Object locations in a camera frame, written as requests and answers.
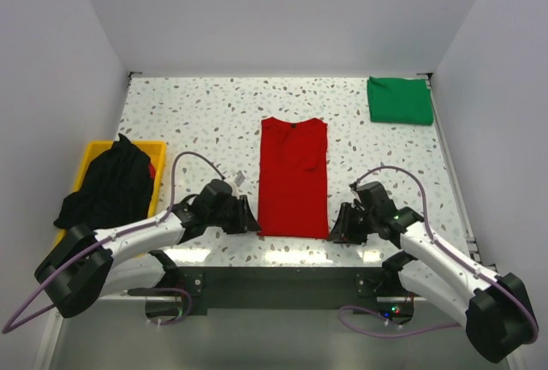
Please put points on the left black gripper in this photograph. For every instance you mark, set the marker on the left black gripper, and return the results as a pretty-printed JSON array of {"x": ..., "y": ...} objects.
[{"x": 244, "y": 221}]

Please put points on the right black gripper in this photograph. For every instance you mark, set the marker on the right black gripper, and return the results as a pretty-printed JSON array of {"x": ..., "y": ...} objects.
[{"x": 342, "y": 231}]

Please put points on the red polo shirt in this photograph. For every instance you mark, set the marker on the red polo shirt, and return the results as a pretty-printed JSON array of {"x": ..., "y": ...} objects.
[{"x": 293, "y": 182}]

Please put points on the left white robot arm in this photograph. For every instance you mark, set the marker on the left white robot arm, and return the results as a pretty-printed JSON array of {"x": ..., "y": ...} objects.
[{"x": 87, "y": 264}]

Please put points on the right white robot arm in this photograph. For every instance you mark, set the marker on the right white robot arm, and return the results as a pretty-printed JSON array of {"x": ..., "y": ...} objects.
[{"x": 494, "y": 310}]

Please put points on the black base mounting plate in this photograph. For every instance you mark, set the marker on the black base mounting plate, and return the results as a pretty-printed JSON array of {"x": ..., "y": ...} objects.
[{"x": 203, "y": 289}]

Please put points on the black t shirt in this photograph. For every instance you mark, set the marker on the black t shirt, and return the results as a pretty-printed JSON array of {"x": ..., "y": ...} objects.
[{"x": 116, "y": 190}]

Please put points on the folded green t shirt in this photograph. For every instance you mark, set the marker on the folded green t shirt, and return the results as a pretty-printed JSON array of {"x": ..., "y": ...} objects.
[{"x": 399, "y": 100}]

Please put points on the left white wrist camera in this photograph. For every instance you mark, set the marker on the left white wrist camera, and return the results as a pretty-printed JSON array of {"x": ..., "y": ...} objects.
[{"x": 236, "y": 181}]

